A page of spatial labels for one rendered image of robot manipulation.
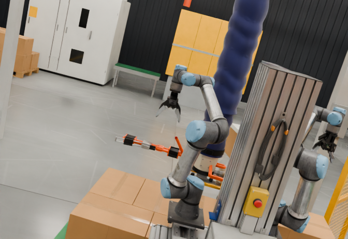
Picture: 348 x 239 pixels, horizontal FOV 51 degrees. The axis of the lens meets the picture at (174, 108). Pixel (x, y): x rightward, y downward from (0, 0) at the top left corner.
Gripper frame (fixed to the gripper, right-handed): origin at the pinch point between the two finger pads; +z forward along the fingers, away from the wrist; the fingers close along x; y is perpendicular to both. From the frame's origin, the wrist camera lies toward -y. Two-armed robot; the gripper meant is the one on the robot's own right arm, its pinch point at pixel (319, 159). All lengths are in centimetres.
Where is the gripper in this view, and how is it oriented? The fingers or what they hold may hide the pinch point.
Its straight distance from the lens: 251.9
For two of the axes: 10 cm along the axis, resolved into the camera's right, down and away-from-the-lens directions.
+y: -0.3, 2.2, -9.7
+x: 9.7, 2.5, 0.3
